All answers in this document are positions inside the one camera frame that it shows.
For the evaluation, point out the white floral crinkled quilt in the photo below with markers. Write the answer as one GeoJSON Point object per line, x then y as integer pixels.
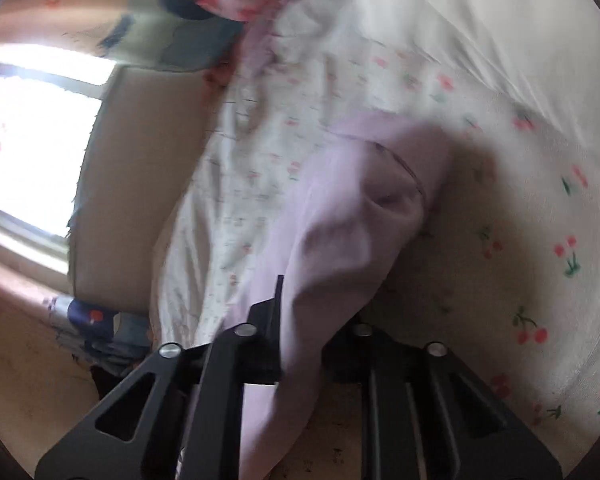
{"type": "Point", "coordinates": [260, 160]}

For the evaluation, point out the cherry print bed sheet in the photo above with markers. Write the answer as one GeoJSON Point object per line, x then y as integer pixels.
{"type": "Point", "coordinates": [530, 220]}

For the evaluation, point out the purple hooded sweatshirt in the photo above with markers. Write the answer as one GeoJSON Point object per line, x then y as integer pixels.
{"type": "Point", "coordinates": [340, 240]}

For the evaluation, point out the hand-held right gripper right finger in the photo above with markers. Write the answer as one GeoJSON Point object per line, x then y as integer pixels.
{"type": "Point", "coordinates": [390, 410]}

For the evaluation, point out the beige padded headboard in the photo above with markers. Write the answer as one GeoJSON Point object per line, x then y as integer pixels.
{"type": "Point", "coordinates": [140, 185]}

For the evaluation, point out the white duvet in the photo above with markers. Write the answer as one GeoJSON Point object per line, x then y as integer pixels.
{"type": "Point", "coordinates": [505, 20]}

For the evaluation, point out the pile of blue clothes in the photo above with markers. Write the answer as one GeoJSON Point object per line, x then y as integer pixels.
{"type": "Point", "coordinates": [100, 330]}

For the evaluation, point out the bright window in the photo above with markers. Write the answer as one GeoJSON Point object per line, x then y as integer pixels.
{"type": "Point", "coordinates": [30, 160]}

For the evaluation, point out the blue grey plush cushion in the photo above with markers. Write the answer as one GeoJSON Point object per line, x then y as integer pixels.
{"type": "Point", "coordinates": [180, 35]}

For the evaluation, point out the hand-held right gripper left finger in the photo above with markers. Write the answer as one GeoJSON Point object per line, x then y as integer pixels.
{"type": "Point", "coordinates": [220, 390]}

